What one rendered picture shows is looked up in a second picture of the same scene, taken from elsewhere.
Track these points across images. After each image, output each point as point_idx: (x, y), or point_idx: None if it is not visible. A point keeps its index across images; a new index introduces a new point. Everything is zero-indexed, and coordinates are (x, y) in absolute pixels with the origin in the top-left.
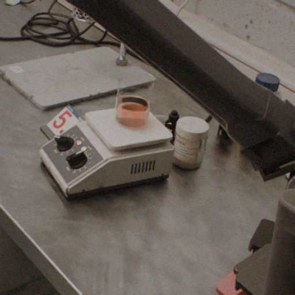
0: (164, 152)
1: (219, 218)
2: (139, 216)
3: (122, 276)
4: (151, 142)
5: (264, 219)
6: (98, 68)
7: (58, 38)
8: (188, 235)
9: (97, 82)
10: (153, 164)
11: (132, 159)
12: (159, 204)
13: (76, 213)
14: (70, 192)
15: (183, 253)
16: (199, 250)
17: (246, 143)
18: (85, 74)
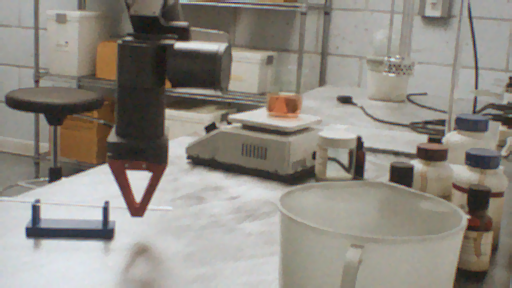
0: (276, 141)
1: (258, 203)
2: (204, 180)
3: (108, 184)
4: (264, 124)
5: (165, 126)
6: (415, 142)
7: (431, 129)
8: (205, 196)
9: (387, 144)
10: (265, 152)
11: (242, 137)
12: (237, 183)
13: (172, 165)
14: (186, 152)
15: (174, 197)
16: (188, 201)
17: (126, 9)
18: (392, 140)
